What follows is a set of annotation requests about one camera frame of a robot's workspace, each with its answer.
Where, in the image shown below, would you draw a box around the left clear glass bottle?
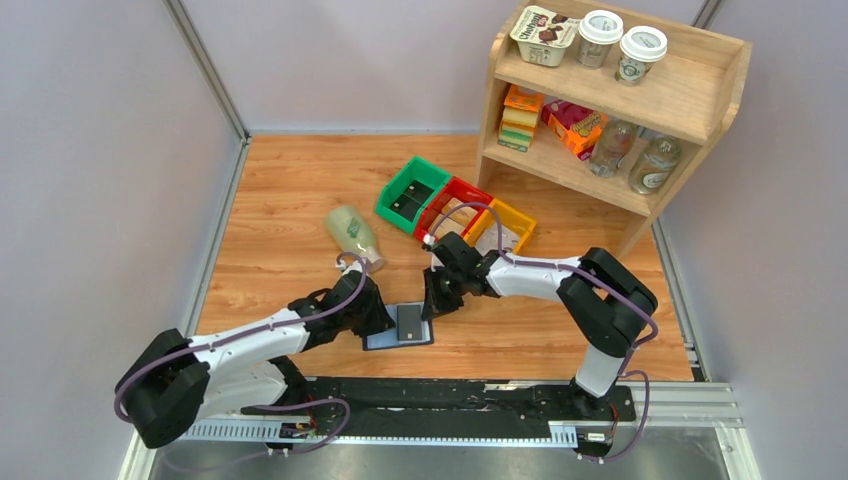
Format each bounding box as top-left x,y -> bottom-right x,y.
588,119 -> 639,178

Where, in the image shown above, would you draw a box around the stack of sponges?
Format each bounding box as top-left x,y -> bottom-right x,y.
497,84 -> 545,152

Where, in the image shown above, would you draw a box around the black cards in green bin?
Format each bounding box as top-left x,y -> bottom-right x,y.
390,180 -> 433,223

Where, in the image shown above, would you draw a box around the white lidded coffee cup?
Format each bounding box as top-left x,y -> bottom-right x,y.
615,26 -> 668,86
576,9 -> 624,69

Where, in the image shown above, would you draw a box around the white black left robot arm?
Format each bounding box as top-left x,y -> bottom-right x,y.
115,268 -> 396,449

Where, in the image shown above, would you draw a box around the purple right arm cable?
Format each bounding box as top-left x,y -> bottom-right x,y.
427,201 -> 660,464

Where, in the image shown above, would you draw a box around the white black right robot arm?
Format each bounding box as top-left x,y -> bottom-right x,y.
422,233 -> 658,419

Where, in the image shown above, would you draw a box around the green plastic bin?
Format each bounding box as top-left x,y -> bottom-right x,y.
374,156 -> 452,234

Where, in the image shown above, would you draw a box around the right white lidded coffee cup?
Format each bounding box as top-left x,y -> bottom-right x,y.
615,26 -> 668,86

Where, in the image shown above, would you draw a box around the left white lidded coffee cup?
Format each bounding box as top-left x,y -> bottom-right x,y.
576,9 -> 624,69

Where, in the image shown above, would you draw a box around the red plastic bin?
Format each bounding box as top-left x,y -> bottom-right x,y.
413,176 -> 494,241

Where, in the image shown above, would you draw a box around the blue leather card holder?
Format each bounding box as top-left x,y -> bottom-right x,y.
362,302 -> 434,351

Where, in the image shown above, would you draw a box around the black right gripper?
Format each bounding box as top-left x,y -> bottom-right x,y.
421,266 -> 467,322

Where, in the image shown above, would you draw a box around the orange pink snack box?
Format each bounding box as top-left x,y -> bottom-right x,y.
541,100 -> 609,161

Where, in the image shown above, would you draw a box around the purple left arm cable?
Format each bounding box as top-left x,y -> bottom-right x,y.
113,251 -> 370,458

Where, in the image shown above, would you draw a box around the clear glass bottle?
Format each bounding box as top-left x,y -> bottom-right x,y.
588,119 -> 639,178
628,135 -> 683,195

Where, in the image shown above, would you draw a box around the wooden shelf unit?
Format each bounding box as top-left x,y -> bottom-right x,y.
474,1 -> 752,257

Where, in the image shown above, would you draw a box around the silver cards in yellow bin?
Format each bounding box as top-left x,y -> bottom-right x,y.
477,224 -> 521,252

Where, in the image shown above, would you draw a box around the aluminium frame rail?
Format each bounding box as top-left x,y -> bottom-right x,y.
120,377 -> 761,479

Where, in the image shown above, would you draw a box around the yellow plastic bin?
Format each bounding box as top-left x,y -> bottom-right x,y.
463,199 -> 537,254

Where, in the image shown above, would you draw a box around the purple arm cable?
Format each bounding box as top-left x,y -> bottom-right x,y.
113,251 -> 370,458
427,201 -> 660,464

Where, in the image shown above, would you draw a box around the chobani yogurt cup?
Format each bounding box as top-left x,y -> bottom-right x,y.
510,5 -> 581,67

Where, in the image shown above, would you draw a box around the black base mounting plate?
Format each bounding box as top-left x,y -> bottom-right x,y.
283,377 -> 637,440

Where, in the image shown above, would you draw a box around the right clear glass bottle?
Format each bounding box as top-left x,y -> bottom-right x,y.
628,135 -> 683,195

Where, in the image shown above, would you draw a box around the tan cards in red bin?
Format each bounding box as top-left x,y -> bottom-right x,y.
428,198 -> 479,239

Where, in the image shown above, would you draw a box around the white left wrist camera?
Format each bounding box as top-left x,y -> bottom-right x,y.
336,255 -> 370,275

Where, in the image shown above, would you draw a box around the green liquid plastic bottle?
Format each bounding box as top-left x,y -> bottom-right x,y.
324,205 -> 385,271

